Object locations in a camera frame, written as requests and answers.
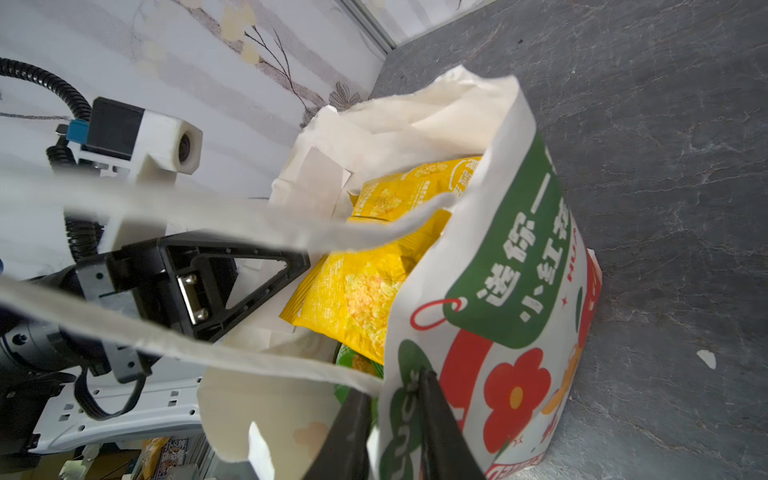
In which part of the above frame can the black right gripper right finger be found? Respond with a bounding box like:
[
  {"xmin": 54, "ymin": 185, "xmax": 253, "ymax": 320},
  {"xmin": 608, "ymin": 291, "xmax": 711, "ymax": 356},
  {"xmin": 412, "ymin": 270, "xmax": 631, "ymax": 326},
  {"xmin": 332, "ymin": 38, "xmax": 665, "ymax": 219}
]
[{"xmin": 417, "ymin": 368, "xmax": 485, "ymax": 480}]

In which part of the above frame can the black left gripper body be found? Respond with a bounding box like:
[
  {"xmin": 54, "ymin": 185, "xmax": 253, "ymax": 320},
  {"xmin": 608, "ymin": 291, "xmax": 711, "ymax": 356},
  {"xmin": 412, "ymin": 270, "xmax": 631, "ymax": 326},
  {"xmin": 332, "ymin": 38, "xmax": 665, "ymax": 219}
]
[{"xmin": 1, "ymin": 237, "xmax": 180, "ymax": 384}]

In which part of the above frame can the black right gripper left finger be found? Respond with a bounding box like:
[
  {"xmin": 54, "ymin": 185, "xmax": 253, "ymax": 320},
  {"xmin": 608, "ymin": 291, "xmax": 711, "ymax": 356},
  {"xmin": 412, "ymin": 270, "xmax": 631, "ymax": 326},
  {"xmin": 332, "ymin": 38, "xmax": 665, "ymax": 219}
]
[{"xmin": 303, "ymin": 389, "xmax": 372, "ymax": 480}]

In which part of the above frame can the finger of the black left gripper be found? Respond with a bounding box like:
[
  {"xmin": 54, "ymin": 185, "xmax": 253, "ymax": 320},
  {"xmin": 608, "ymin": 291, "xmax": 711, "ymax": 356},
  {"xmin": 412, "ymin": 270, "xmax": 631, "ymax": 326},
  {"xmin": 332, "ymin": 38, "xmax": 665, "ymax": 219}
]
[{"xmin": 158, "ymin": 232, "xmax": 310, "ymax": 342}]

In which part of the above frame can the green snack packet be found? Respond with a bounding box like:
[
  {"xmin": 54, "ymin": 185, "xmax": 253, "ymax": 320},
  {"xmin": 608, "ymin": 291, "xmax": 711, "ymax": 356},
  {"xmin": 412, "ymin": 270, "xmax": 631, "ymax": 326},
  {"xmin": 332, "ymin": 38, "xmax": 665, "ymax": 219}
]
[{"xmin": 334, "ymin": 344, "xmax": 384, "ymax": 405}]

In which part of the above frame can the white printed paper bag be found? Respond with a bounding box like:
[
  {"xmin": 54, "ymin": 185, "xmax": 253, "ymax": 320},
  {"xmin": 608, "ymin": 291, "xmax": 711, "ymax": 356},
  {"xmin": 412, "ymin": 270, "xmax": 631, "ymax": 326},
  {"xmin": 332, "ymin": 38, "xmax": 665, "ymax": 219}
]
[{"xmin": 1, "ymin": 67, "xmax": 602, "ymax": 479}]

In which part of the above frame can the yellow snack packet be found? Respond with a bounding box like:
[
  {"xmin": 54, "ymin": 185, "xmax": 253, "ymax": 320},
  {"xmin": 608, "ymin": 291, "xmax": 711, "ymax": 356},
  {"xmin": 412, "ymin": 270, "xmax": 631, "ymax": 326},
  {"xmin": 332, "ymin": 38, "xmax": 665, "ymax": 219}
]
[{"xmin": 280, "ymin": 157, "xmax": 481, "ymax": 364}]

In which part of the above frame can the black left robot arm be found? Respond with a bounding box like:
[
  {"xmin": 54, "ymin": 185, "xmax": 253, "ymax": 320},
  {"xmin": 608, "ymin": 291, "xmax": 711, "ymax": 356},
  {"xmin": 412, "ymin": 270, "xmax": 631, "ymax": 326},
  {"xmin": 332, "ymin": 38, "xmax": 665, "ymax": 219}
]
[{"xmin": 1, "ymin": 58, "xmax": 309, "ymax": 468}]

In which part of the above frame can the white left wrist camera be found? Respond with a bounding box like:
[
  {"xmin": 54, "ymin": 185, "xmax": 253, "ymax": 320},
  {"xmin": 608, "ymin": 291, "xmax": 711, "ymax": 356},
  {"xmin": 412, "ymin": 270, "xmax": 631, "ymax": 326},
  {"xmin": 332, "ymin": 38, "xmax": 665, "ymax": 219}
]
[{"xmin": 46, "ymin": 97, "xmax": 203, "ymax": 261}]

